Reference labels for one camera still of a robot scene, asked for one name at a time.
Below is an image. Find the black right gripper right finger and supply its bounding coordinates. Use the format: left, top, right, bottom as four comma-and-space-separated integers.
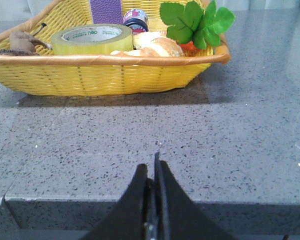
154, 153, 236, 240

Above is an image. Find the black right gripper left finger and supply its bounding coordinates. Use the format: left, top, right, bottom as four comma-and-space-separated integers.
82, 164, 157, 240

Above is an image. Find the yellow-green tape roll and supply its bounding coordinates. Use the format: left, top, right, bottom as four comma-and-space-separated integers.
50, 23, 134, 55

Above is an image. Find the yellow wicker basket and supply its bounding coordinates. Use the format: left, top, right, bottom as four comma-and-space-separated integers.
0, 0, 231, 96

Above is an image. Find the bread roll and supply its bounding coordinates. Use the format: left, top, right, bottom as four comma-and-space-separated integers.
110, 31, 184, 57

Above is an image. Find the toy carrot with green leaves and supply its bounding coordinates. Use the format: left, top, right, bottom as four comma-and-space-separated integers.
159, 1, 236, 50

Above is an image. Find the small labelled jar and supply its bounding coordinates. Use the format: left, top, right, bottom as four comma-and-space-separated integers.
123, 8, 149, 35

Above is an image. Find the brown toy lion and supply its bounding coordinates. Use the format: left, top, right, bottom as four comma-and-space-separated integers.
0, 23, 52, 56

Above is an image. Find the purple foam cube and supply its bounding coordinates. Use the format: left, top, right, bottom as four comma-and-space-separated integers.
89, 0, 123, 24

